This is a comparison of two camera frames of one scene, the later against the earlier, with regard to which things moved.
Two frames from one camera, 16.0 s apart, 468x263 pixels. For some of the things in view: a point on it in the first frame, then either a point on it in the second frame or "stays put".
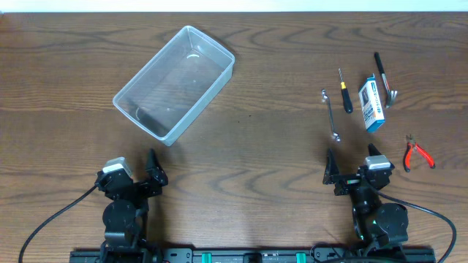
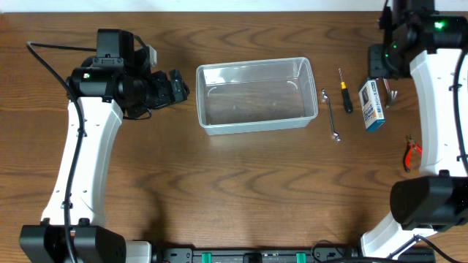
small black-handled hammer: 391,94 stays put
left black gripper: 156,176 -> 161,97
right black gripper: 348,183 -> 376,68
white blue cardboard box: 371,104 stays put
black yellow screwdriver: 346,97 stays put
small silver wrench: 336,136 stays put
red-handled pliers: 412,145 stays put
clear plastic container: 173,88 -> 256,96
